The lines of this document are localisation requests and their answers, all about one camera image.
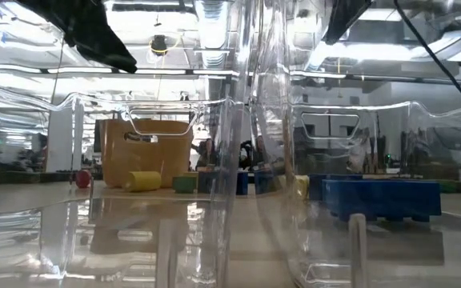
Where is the blue hollow block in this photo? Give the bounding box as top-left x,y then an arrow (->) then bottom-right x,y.
254,170 -> 276,196

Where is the silver ceiling duct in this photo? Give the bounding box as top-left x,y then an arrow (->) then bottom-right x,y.
194,0 -> 231,69

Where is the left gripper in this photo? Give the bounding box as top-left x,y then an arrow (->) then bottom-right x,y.
16,0 -> 138,74

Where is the person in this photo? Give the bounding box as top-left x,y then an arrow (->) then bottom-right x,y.
250,135 -> 267,169
196,138 -> 218,171

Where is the white pillar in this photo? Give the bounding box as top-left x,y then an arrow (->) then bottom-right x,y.
46,104 -> 84,173

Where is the red cylinder block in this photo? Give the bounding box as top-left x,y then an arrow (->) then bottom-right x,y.
74,170 -> 93,190

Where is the blue stud block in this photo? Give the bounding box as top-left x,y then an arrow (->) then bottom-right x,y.
197,170 -> 250,196
308,174 -> 364,201
321,179 -> 443,223

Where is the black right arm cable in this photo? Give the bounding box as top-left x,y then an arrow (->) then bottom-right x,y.
392,0 -> 461,104

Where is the yellow cylinder block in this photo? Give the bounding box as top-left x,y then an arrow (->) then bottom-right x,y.
122,170 -> 162,193

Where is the yellow plastic bin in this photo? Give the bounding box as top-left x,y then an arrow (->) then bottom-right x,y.
100,118 -> 194,189

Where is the black overhead camera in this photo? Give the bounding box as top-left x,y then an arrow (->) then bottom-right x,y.
150,34 -> 170,56

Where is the clear plastic bin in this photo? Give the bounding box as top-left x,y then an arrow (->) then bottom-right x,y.
234,0 -> 461,288
0,0 -> 251,288

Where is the green stud block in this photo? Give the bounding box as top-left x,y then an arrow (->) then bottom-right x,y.
172,175 -> 198,194

